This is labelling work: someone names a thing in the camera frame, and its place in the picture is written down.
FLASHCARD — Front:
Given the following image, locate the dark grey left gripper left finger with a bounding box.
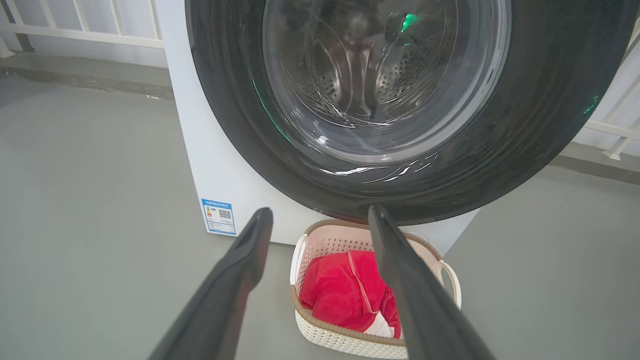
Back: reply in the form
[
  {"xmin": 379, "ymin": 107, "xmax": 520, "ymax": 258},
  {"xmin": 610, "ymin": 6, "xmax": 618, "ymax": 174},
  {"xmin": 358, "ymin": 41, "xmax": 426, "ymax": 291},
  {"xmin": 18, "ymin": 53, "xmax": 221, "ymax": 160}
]
[{"xmin": 147, "ymin": 207, "xmax": 275, "ymax": 360}]

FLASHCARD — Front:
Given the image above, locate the black round glass washer door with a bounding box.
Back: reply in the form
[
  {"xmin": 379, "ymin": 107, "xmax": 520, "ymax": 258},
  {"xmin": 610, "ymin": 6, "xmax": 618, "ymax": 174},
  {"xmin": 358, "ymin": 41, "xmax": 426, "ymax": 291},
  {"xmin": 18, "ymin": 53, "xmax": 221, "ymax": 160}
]
[{"xmin": 185, "ymin": 0, "xmax": 640, "ymax": 226}]

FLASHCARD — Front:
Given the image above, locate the perforated steel washing machine drum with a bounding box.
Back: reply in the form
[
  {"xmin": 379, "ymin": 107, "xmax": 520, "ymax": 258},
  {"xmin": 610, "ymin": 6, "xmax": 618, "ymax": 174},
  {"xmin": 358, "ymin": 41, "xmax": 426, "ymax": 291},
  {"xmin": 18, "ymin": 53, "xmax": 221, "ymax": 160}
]
[{"xmin": 280, "ymin": 0, "xmax": 451, "ymax": 126}]

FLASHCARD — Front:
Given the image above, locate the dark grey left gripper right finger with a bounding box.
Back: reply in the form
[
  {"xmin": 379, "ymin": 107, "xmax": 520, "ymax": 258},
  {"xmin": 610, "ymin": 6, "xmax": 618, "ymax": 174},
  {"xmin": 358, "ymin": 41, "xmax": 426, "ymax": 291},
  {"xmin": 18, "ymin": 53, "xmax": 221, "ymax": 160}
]
[{"xmin": 367, "ymin": 204, "xmax": 497, "ymax": 360}]

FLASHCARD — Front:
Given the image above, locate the cream perforated basket brown rim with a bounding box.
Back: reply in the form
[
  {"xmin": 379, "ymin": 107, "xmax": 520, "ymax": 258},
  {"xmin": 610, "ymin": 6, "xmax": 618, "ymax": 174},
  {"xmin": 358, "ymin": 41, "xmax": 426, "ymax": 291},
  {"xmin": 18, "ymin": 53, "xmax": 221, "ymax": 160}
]
[{"xmin": 289, "ymin": 219, "xmax": 462, "ymax": 360}]

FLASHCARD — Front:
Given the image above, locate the white washing machine body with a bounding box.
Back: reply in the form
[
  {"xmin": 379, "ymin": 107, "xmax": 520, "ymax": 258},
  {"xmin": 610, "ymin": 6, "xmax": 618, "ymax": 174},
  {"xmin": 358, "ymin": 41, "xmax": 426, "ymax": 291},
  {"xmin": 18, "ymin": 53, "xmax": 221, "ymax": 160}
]
[{"xmin": 155, "ymin": 0, "xmax": 481, "ymax": 256}]

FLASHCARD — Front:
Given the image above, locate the red and white garment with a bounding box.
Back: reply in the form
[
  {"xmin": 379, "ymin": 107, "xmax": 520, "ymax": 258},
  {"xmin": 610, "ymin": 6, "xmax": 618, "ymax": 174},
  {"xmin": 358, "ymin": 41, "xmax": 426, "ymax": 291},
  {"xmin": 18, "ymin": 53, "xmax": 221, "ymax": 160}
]
[{"xmin": 298, "ymin": 250, "xmax": 402, "ymax": 339}]

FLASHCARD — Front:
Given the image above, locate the blue energy label sticker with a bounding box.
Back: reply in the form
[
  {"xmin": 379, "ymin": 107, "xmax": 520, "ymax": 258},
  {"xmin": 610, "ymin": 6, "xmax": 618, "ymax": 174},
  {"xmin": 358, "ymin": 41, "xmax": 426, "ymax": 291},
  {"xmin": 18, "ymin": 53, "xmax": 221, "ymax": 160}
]
[{"xmin": 201, "ymin": 198, "xmax": 237, "ymax": 236}]

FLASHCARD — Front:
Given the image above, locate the white metal railing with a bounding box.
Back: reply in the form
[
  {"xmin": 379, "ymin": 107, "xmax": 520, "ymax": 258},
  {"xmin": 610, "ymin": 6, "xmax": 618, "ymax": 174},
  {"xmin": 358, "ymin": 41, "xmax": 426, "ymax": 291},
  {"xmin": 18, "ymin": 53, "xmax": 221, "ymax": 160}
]
[
  {"xmin": 572, "ymin": 20, "xmax": 640, "ymax": 161},
  {"xmin": 0, "ymin": 0, "xmax": 166, "ymax": 58}
]

